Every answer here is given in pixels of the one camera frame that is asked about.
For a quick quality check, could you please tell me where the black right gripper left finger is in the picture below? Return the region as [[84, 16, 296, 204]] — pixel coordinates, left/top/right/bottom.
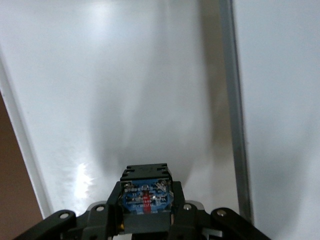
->
[[11, 181, 125, 240]]

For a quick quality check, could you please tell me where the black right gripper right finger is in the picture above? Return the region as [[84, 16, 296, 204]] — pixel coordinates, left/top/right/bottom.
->
[[169, 181, 273, 240]]

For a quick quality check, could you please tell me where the white drawer cabinet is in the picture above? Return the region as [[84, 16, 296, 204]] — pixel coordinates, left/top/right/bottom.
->
[[232, 0, 320, 240]]

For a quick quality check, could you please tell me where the yellow push button switch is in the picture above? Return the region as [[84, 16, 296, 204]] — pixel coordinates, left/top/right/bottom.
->
[[119, 163, 175, 236]]

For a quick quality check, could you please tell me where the cream drawer with white lip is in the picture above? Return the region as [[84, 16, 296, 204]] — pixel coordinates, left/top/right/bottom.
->
[[0, 0, 254, 221]]

